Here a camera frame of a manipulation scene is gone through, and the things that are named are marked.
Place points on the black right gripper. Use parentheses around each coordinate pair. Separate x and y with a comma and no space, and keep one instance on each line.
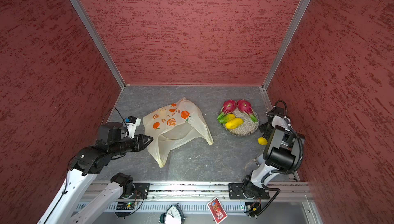
(263,126)

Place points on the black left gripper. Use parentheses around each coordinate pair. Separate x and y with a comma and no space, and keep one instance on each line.
(140,142)

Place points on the pink dragon fruit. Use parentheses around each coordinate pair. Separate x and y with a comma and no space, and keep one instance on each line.
(228,107)
(246,108)

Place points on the fruit print plastic bag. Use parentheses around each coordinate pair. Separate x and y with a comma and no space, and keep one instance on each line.
(173,126)

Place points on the green mango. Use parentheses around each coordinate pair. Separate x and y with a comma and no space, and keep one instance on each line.
(226,118)

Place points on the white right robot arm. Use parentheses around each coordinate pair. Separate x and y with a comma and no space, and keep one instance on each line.
(284,154)

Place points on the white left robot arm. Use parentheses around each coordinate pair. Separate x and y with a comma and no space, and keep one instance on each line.
(114,140)

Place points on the white teal alarm clock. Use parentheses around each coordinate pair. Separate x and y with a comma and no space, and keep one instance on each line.
(173,215)

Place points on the red playing card pack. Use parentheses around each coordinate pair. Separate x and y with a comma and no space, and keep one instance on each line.
(217,210)

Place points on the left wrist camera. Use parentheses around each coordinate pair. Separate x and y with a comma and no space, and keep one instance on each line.
(132,123)

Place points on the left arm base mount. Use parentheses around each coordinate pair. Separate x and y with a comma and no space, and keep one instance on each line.
(135,191)

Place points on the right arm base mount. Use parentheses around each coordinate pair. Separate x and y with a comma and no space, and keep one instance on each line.
(247,191)

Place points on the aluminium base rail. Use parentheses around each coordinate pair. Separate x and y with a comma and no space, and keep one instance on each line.
(290,202)

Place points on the aluminium corner post left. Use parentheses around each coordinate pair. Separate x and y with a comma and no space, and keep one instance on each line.
(84,17)

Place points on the aluminium corner post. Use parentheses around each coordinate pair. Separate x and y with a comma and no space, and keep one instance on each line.
(292,28)
(84,17)

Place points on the aluminium corner post right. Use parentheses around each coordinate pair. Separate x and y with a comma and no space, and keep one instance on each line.
(292,28)

